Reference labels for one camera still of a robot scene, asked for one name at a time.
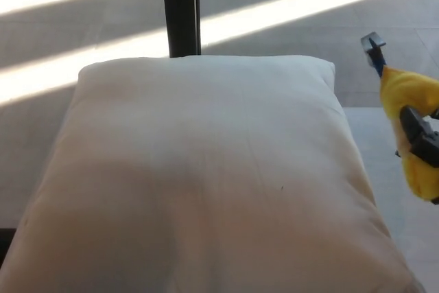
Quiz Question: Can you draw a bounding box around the blue handled claw hammer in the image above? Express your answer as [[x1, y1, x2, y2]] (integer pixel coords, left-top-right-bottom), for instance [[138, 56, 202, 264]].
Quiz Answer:
[[359, 32, 403, 157]]

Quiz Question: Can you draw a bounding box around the white pillow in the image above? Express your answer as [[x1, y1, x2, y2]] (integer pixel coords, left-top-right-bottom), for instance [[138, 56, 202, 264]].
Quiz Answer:
[[0, 54, 426, 293]]

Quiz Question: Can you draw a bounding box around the yellow cloth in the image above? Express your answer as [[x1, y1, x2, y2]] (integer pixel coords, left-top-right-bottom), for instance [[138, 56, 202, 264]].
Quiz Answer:
[[379, 65, 439, 202]]

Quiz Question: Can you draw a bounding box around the black pillar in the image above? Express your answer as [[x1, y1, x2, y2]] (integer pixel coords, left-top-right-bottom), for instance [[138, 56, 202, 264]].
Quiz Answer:
[[161, 0, 202, 58]]

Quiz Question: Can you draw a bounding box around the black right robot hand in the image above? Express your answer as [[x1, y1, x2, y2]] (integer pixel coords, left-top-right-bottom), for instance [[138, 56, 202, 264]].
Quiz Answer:
[[399, 105, 439, 205]]

